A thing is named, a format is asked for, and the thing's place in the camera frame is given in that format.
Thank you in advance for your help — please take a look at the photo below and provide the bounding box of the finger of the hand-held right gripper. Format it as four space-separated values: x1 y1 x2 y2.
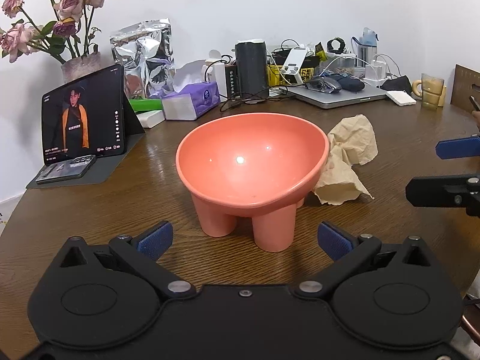
406 173 480 216
436 134 480 160

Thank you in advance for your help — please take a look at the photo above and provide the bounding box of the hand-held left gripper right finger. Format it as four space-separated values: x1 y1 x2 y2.
294 220 432 301

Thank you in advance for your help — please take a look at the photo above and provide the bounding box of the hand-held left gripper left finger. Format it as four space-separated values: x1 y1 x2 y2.
56 220 197 301

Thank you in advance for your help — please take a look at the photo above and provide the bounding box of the beige cloth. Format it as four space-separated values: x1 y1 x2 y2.
314 114 379 206

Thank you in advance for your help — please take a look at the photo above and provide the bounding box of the pink footed bowl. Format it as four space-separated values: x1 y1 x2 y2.
175 112 330 253

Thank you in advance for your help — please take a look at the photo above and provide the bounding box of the brown wooden board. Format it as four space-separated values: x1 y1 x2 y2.
450 64 480 113

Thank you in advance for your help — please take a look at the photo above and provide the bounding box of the white rectangular block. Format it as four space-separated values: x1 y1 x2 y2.
385 90 418 106

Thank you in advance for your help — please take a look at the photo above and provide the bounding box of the black cloth mask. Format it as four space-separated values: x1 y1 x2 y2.
379 76 412 92

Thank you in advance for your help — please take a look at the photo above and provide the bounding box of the white power strip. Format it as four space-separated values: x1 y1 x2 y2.
365 54 394 83

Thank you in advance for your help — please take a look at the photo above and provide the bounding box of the grey smartphone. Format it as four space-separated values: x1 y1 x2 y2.
36 154 97 185

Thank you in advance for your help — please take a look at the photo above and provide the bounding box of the flat white box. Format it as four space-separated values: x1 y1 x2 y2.
137 109 166 129

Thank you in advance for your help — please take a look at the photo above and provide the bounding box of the silver laptop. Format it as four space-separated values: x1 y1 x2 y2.
289 79 387 109

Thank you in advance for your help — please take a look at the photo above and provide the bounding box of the dark blue pouch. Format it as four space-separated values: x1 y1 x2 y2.
330 73 364 92

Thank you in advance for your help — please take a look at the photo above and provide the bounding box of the green tube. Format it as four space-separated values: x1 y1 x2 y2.
129 97 166 112

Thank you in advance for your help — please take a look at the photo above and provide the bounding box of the water bottle with blue lid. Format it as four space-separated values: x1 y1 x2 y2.
352 27 379 69

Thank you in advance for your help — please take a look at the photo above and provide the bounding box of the clear plastic container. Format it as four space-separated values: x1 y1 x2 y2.
320 53 357 77

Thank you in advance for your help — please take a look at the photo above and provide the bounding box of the purple tissue box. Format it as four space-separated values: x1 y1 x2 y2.
161 60 220 121

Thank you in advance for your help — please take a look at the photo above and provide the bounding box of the grey computer mouse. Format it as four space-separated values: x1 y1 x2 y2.
305 77 343 94

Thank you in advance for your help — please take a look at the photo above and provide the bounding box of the white and black carton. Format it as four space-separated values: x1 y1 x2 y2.
205 49 241 100

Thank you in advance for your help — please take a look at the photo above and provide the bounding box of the yellow and black package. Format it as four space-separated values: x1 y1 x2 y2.
267 57 319 87

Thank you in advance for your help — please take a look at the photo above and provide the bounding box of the white remote-like device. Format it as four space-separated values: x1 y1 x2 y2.
281 47 306 85

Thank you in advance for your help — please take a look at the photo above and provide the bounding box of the silver foil bag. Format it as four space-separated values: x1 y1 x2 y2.
110 18 177 100

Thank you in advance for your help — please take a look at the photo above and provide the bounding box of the mottled pink vase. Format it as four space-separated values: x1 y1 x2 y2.
61 50 103 85

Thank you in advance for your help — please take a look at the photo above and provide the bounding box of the dark cylindrical speaker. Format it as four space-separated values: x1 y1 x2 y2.
234 38 270 100

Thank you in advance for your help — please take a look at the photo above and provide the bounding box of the dried pink rose bouquet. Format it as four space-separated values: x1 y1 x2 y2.
0 0 111 64

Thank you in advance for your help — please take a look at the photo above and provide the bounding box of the glass mug with yellow handle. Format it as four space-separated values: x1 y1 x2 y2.
412 73 447 110

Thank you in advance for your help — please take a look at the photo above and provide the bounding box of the black braided cable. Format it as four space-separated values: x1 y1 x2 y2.
219 92 297 114

